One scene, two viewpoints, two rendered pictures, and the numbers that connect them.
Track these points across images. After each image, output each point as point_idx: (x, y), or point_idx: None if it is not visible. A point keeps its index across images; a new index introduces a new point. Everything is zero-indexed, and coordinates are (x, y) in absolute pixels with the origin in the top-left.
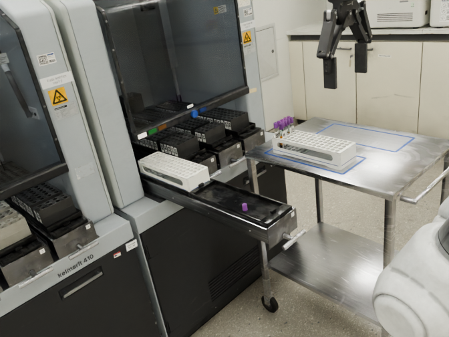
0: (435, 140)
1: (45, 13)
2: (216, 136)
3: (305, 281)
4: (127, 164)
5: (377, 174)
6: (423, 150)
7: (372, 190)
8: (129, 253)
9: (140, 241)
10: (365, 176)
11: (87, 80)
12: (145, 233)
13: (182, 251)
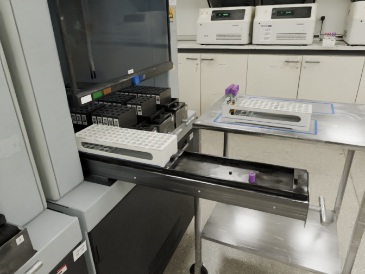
0: (350, 105)
1: None
2: (150, 109)
3: (246, 247)
4: (65, 138)
5: (346, 131)
6: (352, 111)
7: (363, 145)
8: (76, 263)
9: (88, 241)
10: (339, 135)
11: (8, 0)
12: (95, 229)
13: (129, 240)
